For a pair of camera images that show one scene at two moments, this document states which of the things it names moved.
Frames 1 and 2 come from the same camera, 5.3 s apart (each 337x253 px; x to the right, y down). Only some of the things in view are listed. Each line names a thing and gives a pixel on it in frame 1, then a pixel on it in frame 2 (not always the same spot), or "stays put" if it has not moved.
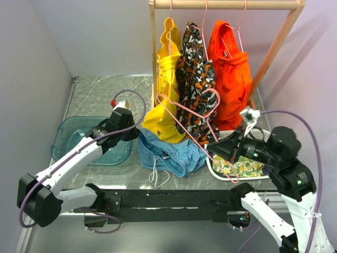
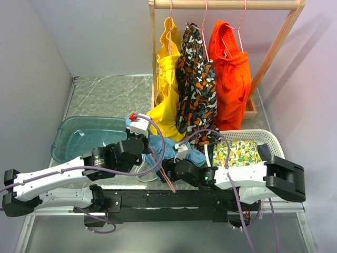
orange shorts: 232,77 stays put
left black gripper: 135,133 -> 146,140
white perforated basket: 258,134 stays put
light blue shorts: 179,158 stays put
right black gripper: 228,146 -> 168,165
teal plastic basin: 71,129 stays put
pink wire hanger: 195,133 -> 161,169
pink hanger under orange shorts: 238,32 stays put
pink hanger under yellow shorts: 170,26 stays put
